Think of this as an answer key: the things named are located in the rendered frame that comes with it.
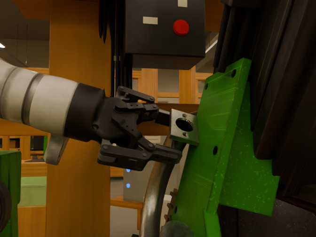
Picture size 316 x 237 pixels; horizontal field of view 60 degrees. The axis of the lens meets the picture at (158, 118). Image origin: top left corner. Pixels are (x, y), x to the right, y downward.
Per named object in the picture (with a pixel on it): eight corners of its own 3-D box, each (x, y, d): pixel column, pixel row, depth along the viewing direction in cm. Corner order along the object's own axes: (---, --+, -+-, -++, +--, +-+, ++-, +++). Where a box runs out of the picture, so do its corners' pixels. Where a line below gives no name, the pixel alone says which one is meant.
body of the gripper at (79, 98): (59, 106, 31) (139, 128, 32) (80, 68, 37) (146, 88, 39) (55, 149, 36) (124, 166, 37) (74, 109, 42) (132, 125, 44)
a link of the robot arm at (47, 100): (75, 126, 45) (37, 115, 44) (85, 69, 38) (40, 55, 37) (57, 169, 38) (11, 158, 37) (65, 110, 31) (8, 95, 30)
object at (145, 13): (207, 57, 57) (206, -13, 58) (124, 52, 54) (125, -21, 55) (189, 70, 69) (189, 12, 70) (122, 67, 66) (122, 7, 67)
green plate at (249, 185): (269, 268, 29) (309, 78, 31) (195, 252, 27) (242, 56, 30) (223, 230, 40) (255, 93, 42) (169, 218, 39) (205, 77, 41)
